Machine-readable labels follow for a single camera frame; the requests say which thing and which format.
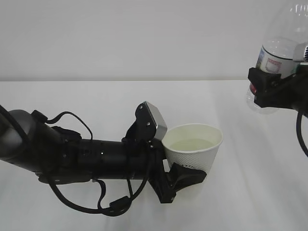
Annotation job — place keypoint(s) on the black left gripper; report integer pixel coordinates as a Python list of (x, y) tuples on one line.
[(165, 185)]

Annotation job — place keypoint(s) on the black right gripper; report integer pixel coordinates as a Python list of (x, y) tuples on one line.
[(270, 90)]

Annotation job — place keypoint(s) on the clear Nongfu Spring water bottle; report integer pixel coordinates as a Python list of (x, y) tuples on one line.
[(287, 29)]

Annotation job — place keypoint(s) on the white paper cup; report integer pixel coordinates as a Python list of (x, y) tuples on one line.
[(192, 145)]

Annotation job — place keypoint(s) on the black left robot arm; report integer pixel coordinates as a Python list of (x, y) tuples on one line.
[(61, 156)]

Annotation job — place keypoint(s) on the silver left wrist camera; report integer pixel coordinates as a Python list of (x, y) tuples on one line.
[(148, 125)]

